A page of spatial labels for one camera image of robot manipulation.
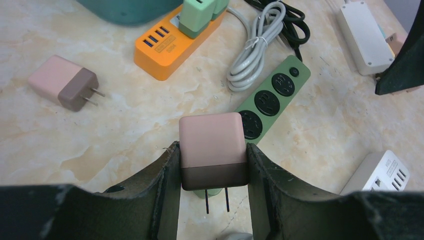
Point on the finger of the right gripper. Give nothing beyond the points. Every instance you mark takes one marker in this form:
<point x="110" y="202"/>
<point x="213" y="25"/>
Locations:
<point x="407" y="70"/>

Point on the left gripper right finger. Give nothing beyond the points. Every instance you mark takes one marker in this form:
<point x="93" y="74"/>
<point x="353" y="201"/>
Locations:
<point x="285" y="207"/>

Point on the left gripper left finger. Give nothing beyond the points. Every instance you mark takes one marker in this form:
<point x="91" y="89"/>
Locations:
<point x="143" y="207"/>

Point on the white power strip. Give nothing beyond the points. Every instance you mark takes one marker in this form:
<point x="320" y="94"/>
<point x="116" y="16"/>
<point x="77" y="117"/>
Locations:
<point x="379" y="171"/>
<point x="366" y="43"/>

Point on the green power strip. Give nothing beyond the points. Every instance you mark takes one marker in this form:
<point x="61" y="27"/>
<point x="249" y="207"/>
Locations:
<point x="261" y="109"/>

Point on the orange power strip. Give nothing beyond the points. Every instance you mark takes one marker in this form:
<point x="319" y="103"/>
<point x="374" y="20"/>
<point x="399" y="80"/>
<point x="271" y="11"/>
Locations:
<point x="163" y="48"/>

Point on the green charger plug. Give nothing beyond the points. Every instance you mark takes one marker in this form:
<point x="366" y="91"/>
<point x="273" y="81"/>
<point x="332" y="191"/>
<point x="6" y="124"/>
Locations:
<point x="220" y="7"/>
<point x="195" y="16"/>

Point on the teal plastic basin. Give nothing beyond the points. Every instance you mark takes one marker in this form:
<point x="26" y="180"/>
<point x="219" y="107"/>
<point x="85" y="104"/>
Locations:
<point x="130" y="12"/>

